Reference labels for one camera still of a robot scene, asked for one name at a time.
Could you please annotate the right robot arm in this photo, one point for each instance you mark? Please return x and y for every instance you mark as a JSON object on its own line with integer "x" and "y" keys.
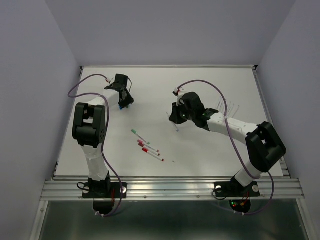
{"x": 264, "y": 146}

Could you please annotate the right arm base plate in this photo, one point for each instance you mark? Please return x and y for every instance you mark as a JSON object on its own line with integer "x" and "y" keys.
{"x": 239, "y": 196}

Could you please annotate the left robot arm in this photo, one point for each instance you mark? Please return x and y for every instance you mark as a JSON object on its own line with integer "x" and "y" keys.
{"x": 89, "y": 129}

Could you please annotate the maroon capped pen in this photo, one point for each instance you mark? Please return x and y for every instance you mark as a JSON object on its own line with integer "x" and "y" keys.
{"x": 148, "y": 149}

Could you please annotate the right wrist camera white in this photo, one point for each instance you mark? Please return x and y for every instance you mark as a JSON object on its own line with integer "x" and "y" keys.
{"x": 179, "y": 92}

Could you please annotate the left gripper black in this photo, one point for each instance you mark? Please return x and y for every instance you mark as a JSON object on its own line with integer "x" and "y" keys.
{"x": 129, "y": 100}

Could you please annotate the aluminium frame rail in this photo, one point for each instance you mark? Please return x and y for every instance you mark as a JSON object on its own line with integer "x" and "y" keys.
{"x": 165, "y": 189}

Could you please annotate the pink capped pen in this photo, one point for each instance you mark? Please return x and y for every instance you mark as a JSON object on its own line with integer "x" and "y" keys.
{"x": 139, "y": 141}

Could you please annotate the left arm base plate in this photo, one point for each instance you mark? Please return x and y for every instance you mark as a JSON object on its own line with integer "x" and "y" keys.
{"x": 106, "y": 202}

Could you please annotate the red capped pen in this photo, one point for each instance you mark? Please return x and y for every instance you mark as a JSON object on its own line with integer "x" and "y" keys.
{"x": 152, "y": 154}

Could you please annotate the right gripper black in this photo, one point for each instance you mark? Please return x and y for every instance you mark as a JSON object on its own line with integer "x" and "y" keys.
{"x": 174, "y": 117}

